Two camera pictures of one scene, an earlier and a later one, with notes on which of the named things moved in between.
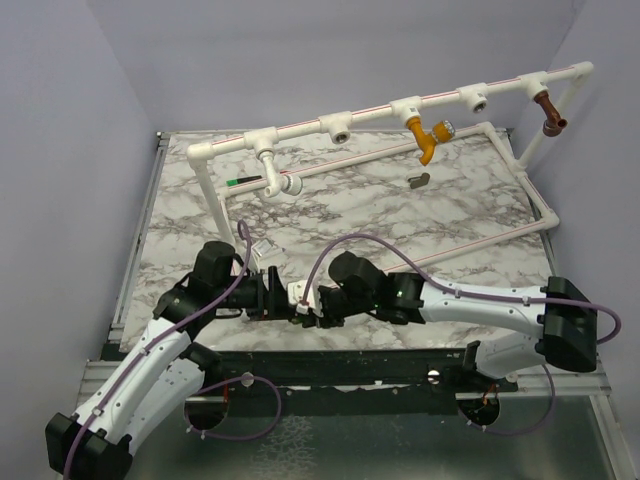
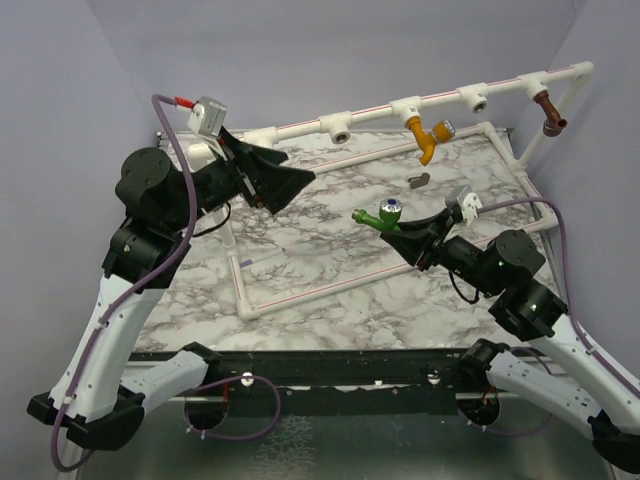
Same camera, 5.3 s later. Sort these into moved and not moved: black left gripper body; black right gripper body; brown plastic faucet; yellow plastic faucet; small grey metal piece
Moved: black left gripper body; black right gripper body
Not moved: yellow plastic faucet; brown plastic faucet; small grey metal piece
